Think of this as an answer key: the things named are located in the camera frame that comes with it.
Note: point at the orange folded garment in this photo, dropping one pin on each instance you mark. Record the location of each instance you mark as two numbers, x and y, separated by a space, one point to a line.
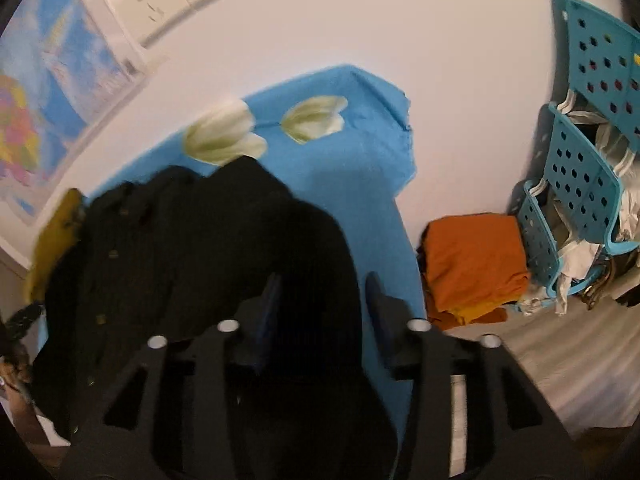
475 260

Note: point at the white crumpled cloth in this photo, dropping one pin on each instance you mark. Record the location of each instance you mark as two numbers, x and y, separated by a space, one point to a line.
572 255

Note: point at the black buttoned coat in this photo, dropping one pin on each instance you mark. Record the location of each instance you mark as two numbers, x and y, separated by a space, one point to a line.
210 260

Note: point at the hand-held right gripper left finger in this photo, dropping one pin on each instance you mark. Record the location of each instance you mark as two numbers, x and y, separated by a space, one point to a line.
267 310

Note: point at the mustard yellow garment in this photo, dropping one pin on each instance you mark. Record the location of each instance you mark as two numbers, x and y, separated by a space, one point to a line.
52 245

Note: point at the world map wall poster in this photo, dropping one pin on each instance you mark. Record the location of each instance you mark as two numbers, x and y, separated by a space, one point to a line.
45 100

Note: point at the blue perforated plastic basket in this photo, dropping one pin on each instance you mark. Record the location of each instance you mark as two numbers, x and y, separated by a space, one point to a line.
600 65
540 240
582 180

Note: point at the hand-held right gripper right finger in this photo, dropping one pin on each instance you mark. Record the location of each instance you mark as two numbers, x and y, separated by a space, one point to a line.
378 310

